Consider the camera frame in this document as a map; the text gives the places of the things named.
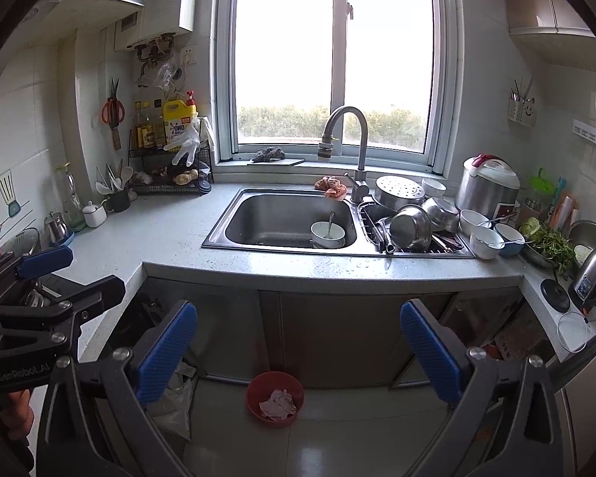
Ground blender wall sticker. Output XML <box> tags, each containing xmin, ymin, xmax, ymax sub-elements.
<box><xmin>0</xmin><ymin>169</ymin><xmax>23</xmax><ymax>217</ymax></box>

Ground dark scouring pad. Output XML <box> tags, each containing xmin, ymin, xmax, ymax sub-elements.
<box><xmin>251</xmin><ymin>145</ymin><xmax>286</xmax><ymax>162</ymax></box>

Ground white paper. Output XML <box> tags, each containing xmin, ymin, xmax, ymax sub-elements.
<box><xmin>258</xmin><ymin>388</ymin><xmax>299</xmax><ymax>421</ymax></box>

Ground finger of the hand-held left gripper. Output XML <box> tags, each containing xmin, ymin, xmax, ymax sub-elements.
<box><xmin>0</xmin><ymin>246</ymin><xmax>75</xmax><ymax>293</ymax></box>
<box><xmin>0</xmin><ymin>275</ymin><xmax>127</xmax><ymax>355</ymax></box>

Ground glass pot lid red knob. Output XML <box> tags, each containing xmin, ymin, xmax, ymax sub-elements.
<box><xmin>0</xmin><ymin>227</ymin><xmax>41</xmax><ymax>259</ymax></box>

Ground white hanging rag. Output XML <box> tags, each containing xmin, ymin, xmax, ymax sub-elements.
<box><xmin>199</xmin><ymin>116</ymin><xmax>217</xmax><ymax>160</ymax></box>

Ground steel rice cooker red lid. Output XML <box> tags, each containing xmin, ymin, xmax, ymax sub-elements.
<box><xmin>454</xmin><ymin>154</ymin><xmax>521</xmax><ymax>219</ymax></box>

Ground red trash bin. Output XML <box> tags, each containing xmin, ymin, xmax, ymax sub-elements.
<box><xmin>246</xmin><ymin>370</ymin><xmax>305</xmax><ymax>428</ymax></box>

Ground dark sauce bottle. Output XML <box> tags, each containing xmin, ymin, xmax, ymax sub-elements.
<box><xmin>154</xmin><ymin>99</ymin><xmax>166</xmax><ymax>147</ymax></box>

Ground yellow detergent bottle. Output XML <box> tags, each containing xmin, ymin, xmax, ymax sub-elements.
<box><xmin>163</xmin><ymin>90</ymin><xmax>199</xmax><ymax>152</ymax></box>

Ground white appliance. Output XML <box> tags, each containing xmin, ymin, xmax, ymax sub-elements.
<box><xmin>561</xmin><ymin>358</ymin><xmax>596</xmax><ymax>477</ymax></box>

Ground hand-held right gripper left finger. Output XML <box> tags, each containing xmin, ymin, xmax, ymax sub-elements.
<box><xmin>35</xmin><ymin>299</ymin><xmax>199</xmax><ymax>477</ymax></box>

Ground steel range hood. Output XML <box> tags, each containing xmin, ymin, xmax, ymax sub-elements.
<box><xmin>10</xmin><ymin>0</ymin><xmax>68</xmax><ymax>25</ymax></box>

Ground green leafy vegetables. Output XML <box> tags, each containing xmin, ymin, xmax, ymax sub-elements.
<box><xmin>519</xmin><ymin>219</ymin><xmax>577</xmax><ymax>276</ymax></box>

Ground red dish cloth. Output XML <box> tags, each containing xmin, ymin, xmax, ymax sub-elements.
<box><xmin>314</xmin><ymin>175</ymin><xmax>348</xmax><ymax>200</ymax></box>

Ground steel mixing bowl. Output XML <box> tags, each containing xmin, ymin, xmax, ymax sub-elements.
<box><xmin>421</xmin><ymin>196</ymin><xmax>462</xmax><ymax>233</ymax></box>

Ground wooden cutting board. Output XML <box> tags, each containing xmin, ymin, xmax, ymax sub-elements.
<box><xmin>549</xmin><ymin>190</ymin><xmax>583</xmax><ymax>232</ymax></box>

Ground steel kitchen sink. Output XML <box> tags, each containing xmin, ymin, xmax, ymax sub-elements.
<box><xmin>201</xmin><ymin>186</ymin><xmax>478</xmax><ymax>260</ymax></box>

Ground dish drainer basket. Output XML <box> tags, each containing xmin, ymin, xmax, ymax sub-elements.
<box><xmin>356</xmin><ymin>200</ymin><xmax>474</xmax><ymax>258</ymax></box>

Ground smiley wall utensil holder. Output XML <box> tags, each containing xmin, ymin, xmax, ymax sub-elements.
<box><xmin>507</xmin><ymin>77</ymin><xmax>538</xmax><ymax>129</ymax></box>

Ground steel vegetable basin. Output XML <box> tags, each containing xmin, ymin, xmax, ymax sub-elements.
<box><xmin>518</xmin><ymin>229</ymin><xmax>577</xmax><ymax>273</ymax></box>

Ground person's left forearm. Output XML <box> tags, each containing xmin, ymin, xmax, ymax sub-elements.
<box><xmin>0</xmin><ymin>405</ymin><xmax>35</xmax><ymax>477</ymax></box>

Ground bundle of steel chopsticks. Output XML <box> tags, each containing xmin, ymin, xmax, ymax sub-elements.
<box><xmin>97</xmin><ymin>159</ymin><xmax>125</xmax><ymax>192</ymax></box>

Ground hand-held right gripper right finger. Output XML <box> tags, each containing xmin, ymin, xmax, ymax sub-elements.
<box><xmin>400</xmin><ymin>299</ymin><xmax>564</xmax><ymax>477</ymax></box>

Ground black wire rack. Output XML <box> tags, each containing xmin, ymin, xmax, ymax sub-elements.
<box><xmin>128</xmin><ymin>129</ymin><xmax>215</xmax><ymax>196</ymax></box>

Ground dark green mug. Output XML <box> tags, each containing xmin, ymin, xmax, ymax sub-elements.
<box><xmin>104</xmin><ymin>189</ymin><xmax>131</xmax><ymax>213</ymax></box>

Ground clear plastic glove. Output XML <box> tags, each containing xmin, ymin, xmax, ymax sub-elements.
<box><xmin>164</xmin><ymin>115</ymin><xmax>202</xmax><ymax>167</ymax></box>

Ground person's left hand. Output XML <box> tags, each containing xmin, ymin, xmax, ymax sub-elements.
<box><xmin>0</xmin><ymin>388</ymin><xmax>35</xmax><ymax>440</ymax></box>

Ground blue ceramic bowl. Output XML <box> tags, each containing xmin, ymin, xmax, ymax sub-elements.
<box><xmin>494</xmin><ymin>223</ymin><xmax>526</xmax><ymax>258</ymax></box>

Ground small steel pot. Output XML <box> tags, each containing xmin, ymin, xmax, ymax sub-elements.
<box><xmin>45</xmin><ymin>211</ymin><xmax>70</xmax><ymax>244</ymax></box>

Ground sliding glass window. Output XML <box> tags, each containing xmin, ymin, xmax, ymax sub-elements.
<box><xmin>213</xmin><ymin>0</ymin><xmax>465</xmax><ymax>180</ymax></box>

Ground black round kettle base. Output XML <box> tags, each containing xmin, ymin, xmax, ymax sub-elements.
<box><xmin>540</xmin><ymin>278</ymin><xmax>571</xmax><ymax>313</ymax></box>

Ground clear hanging plastic bag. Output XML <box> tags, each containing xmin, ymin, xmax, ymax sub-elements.
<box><xmin>139</xmin><ymin>57</ymin><xmax>187</xmax><ymax>93</ymax></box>

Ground brown cardboard box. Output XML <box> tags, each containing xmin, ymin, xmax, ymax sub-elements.
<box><xmin>494</xmin><ymin>308</ymin><xmax>552</xmax><ymax>363</ymax></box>

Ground round glass lid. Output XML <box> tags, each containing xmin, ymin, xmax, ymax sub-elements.
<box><xmin>557</xmin><ymin>310</ymin><xmax>589</xmax><ymax>353</ymax></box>

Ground steel electric kettle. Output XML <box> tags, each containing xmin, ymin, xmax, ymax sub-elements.
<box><xmin>567</xmin><ymin>246</ymin><xmax>596</xmax><ymax>309</ymax></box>

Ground orange handled scissors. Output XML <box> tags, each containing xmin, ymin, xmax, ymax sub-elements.
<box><xmin>102</xmin><ymin>78</ymin><xmax>126</xmax><ymax>125</ymax></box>

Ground steel faucet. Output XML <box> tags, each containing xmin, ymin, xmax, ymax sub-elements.
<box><xmin>318</xmin><ymin>105</ymin><xmax>371</xmax><ymax>203</ymax></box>

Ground large steel lid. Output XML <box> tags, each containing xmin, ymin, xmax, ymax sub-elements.
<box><xmin>566</xmin><ymin>219</ymin><xmax>596</xmax><ymax>269</ymax></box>

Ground white ceramic sugar jar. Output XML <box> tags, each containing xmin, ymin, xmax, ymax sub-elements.
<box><xmin>82</xmin><ymin>200</ymin><xmax>109</xmax><ymax>228</ymax></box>

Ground clear glass bottle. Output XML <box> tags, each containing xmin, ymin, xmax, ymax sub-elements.
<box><xmin>56</xmin><ymin>163</ymin><xmax>87</xmax><ymax>232</ymax></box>

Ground white plastic floor bag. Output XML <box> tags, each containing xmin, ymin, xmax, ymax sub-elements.
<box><xmin>146</xmin><ymin>360</ymin><xmax>199</xmax><ymax>440</ymax></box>

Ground green plastic pitcher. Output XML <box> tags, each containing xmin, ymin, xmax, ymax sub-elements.
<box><xmin>526</xmin><ymin>168</ymin><xmax>559</xmax><ymax>219</ymax></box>

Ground clear oil bottle yellow label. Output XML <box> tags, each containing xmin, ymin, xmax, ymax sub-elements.
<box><xmin>132</xmin><ymin>102</ymin><xmax>145</xmax><ymax>149</ymax></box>
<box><xmin>143</xmin><ymin>101</ymin><xmax>156</xmax><ymax>149</ymax></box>

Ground steel cooking pot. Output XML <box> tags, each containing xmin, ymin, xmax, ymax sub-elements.
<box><xmin>388</xmin><ymin>205</ymin><xmax>434</xmax><ymax>253</ymax></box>

